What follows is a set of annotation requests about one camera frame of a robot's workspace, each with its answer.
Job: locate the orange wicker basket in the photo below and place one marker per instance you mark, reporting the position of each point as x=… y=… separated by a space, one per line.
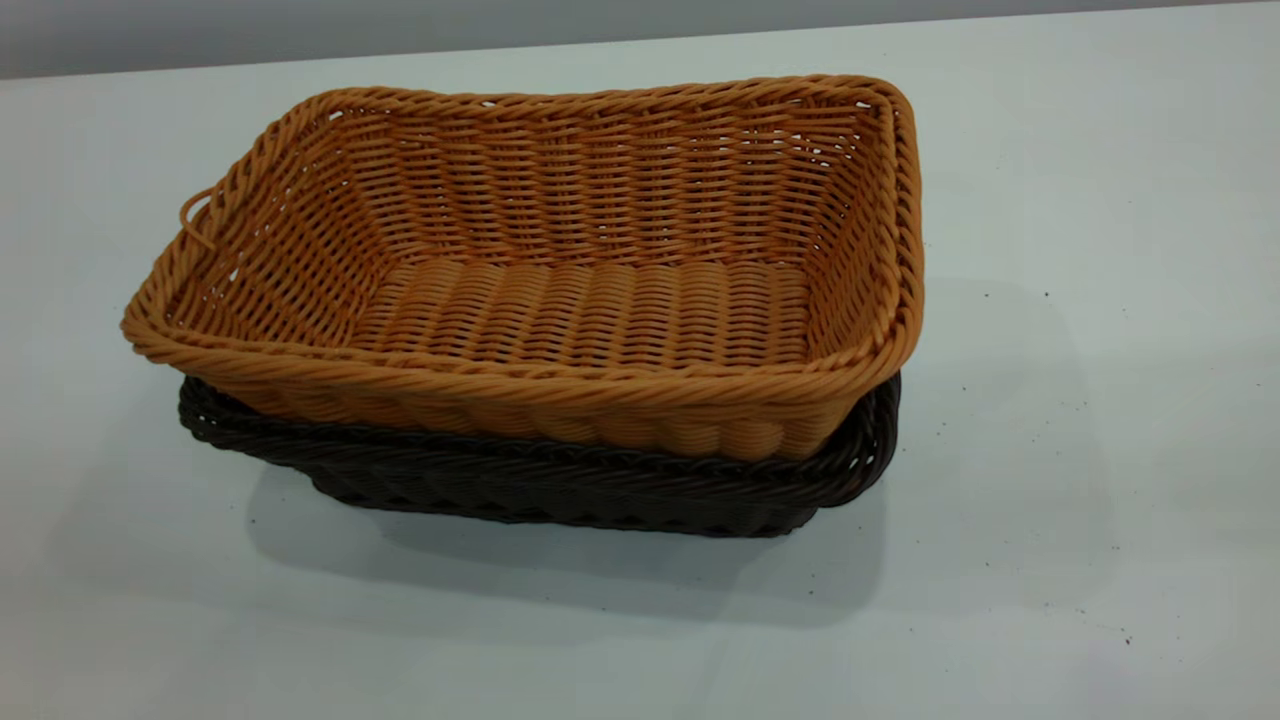
x=600 y=310

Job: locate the black wicker basket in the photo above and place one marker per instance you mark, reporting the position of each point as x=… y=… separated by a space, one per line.
x=560 y=490

